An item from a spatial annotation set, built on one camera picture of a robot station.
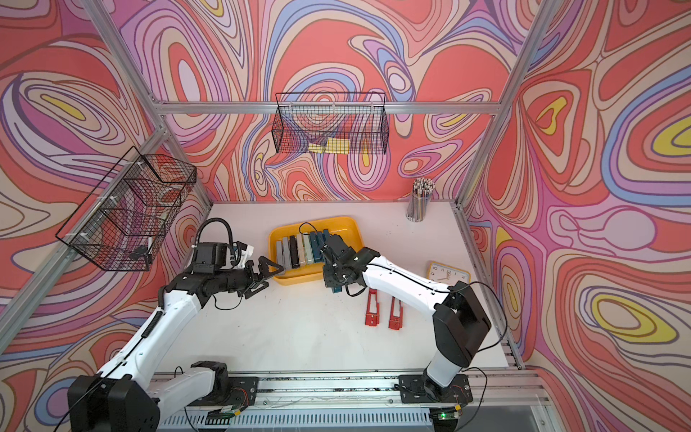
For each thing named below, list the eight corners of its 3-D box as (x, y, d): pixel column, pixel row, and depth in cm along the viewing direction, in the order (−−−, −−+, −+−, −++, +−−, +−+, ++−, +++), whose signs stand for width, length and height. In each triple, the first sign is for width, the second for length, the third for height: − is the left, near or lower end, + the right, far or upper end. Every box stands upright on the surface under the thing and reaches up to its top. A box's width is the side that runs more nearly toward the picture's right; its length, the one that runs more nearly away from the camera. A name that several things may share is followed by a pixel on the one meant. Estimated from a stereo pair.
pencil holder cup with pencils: (407, 223, 115) (416, 190, 101) (405, 211, 120) (413, 177, 105) (424, 223, 115) (435, 190, 101) (421, 211, 120) (432, 177, 105)
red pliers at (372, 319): (365, 326, 87) (366, 323, 85) (364, 291, 95) (364, 288, 94) (380, 326, 87) (380, 323, 85) (377, 291, 95) (378, 288, 94)
